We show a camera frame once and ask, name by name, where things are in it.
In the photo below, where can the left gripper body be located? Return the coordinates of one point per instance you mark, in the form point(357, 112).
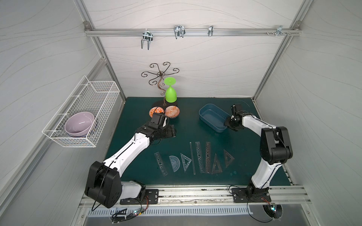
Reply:
point(168, 132)

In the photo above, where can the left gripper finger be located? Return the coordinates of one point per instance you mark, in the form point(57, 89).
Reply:
point(169, 135)
point(170, 129)

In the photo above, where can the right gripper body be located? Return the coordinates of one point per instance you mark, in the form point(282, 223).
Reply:
point(230, 123)

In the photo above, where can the blue plastic storage box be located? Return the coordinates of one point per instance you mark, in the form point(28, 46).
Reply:
point(214, 117)

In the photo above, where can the clear protractor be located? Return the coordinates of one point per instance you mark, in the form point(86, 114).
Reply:
point(175, 163)

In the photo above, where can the thin clear straight ruler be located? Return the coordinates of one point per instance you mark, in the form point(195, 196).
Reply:
point(192, 158)

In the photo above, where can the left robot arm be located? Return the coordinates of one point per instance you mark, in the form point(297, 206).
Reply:
point(104, 184)

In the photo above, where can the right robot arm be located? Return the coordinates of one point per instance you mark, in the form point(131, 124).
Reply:
point(275, 150)

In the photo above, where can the orange patterned bowl right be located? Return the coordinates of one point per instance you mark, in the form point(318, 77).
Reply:
point(172, 111)

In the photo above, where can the orange patterned bowl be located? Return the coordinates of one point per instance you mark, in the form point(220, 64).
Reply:
point(172, 111)
point(156, 110)

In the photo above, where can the orange patterned bowl left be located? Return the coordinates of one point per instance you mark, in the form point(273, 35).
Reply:
point(156, 110)

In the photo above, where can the small clear triangle ruler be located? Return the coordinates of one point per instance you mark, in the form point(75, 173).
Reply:
point(228, 158)

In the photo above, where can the green table mat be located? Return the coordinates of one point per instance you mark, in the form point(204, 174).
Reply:
point(242, 145)

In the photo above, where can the green plastic goblet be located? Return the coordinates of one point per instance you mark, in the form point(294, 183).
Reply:
point(170, 94)

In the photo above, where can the clear stencil ruler narrow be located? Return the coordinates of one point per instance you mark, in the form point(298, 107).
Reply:
point(208, 158)

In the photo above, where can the clear stencil ruler wide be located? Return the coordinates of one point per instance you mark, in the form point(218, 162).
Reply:
point(200, 157)

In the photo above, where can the brown metal cup stand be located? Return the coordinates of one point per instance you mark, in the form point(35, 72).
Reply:
point(159, 81)

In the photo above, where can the tall clear triangle ruler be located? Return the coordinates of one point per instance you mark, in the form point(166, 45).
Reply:
point(216, 169)

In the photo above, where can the purple bowl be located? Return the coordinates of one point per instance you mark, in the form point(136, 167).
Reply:
point(79, 124)

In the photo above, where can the metal hook small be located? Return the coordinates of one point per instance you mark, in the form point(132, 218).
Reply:
point(210, 30)

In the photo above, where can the metal hook left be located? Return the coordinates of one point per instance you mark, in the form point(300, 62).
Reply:
point(147, 37)

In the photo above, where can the metal hook middle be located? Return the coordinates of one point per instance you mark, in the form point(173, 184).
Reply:
point(179, 31)

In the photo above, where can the metal hook right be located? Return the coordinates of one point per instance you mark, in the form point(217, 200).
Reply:
point(279, 32)

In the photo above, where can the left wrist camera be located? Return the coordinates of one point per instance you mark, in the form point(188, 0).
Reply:
point(158, 121)

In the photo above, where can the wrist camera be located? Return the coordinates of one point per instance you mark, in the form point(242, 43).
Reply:
point(158, 121)
point(236, 109)

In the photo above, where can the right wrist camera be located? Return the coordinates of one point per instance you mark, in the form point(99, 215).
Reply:
point(236, 109)

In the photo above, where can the white wire basket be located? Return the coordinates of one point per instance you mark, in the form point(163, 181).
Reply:
point(96, 97)

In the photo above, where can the white cable duct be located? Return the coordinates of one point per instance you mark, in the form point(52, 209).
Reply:
point(157, 211)

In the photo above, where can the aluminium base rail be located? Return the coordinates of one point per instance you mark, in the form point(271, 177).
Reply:
point(198, 195)

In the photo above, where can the aluminium top rail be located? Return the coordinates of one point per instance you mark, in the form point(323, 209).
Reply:
point(190, 32)

